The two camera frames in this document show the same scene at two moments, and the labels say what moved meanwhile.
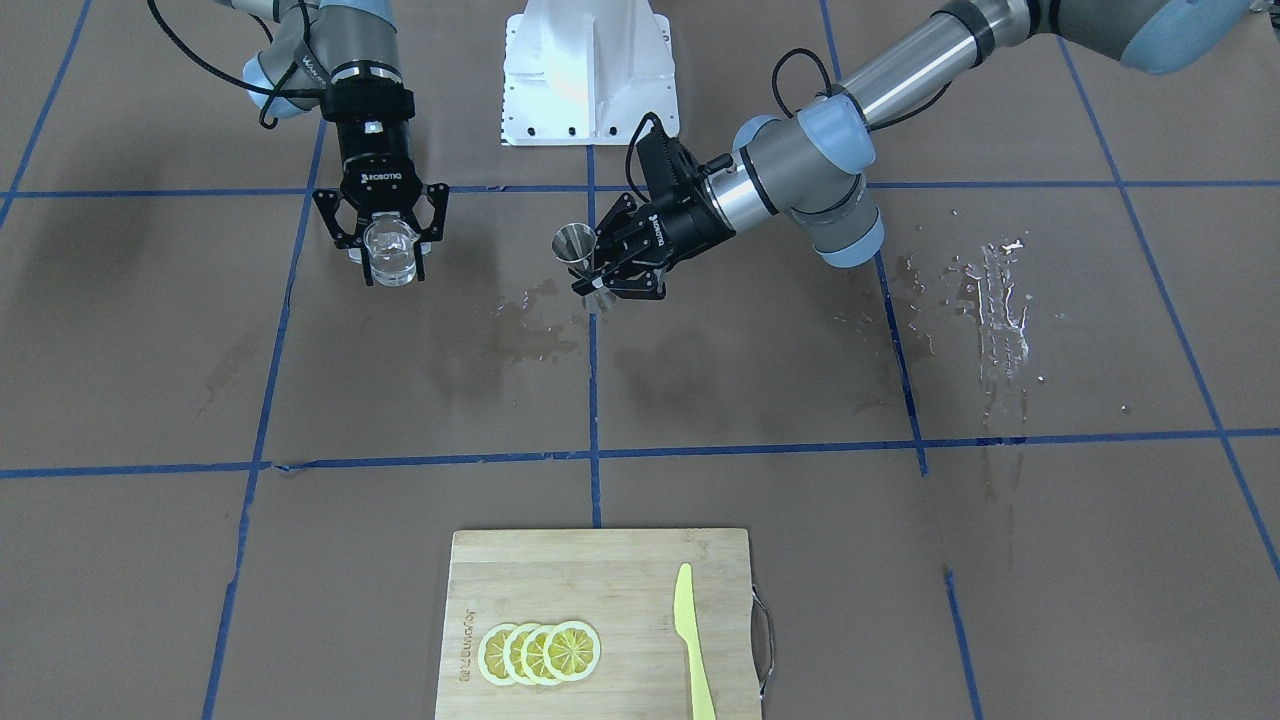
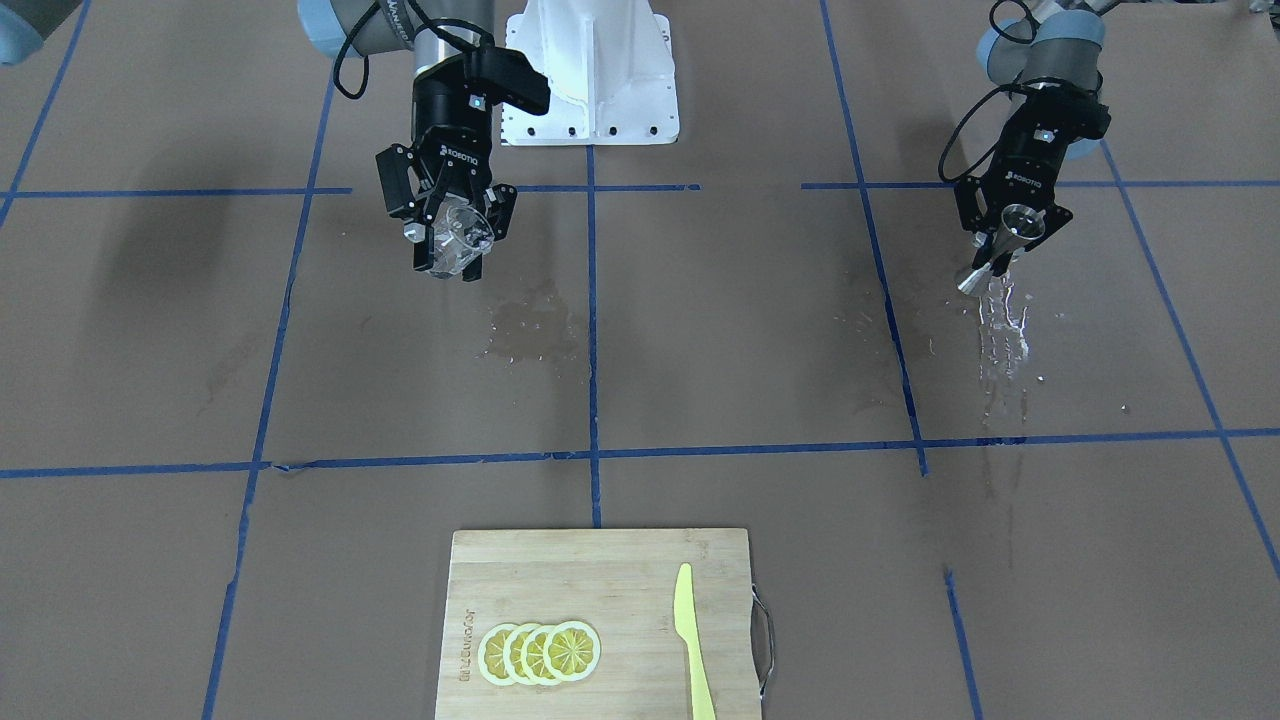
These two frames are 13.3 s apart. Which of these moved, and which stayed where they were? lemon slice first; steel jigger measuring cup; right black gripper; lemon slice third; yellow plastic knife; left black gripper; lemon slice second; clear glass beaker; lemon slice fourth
Moved: right black gripper; steel jigger measuring cup; left black gripper; clear glass beaker
Stayed: lemon slice first; yellow plastic knife; lemon slice fourth; lemon slice third; lemon slice second
